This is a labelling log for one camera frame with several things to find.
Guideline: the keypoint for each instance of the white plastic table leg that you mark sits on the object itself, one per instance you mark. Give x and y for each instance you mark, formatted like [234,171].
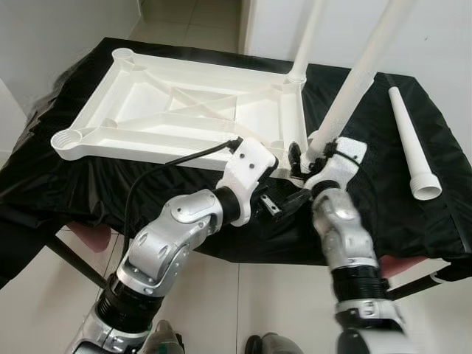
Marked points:
[361,74]
[306,37]
[409,140]

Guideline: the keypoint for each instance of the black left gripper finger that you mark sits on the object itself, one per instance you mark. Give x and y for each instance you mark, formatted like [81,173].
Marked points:
[295,201]

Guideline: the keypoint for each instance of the grey robot right foot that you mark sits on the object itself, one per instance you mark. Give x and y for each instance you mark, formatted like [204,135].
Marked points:
[273,344]

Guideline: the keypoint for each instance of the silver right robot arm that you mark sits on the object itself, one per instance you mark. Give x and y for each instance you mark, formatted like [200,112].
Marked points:
[343,236]

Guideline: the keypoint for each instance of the grey robot foot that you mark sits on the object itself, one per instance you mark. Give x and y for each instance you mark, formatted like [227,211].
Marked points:
[162,339]
[273,344]

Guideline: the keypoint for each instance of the grey robot left foot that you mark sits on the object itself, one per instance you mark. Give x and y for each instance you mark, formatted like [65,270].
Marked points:
[162,339]

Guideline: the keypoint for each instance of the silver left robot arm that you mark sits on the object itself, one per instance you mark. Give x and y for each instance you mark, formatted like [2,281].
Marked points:
[169,236]

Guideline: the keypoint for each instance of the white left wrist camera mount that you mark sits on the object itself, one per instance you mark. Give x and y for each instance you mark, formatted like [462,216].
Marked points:
[247,169]

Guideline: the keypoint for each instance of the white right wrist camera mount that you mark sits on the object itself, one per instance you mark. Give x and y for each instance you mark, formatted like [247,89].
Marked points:
[335,166]

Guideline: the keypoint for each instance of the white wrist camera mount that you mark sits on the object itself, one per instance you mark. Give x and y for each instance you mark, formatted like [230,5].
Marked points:
[247,169]
[335,166]

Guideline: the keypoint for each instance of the white plastic children table top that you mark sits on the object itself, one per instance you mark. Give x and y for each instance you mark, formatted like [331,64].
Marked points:
[147,103]

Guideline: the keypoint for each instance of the black table cloth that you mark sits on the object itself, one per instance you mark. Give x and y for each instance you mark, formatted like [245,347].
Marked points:
[74,192]

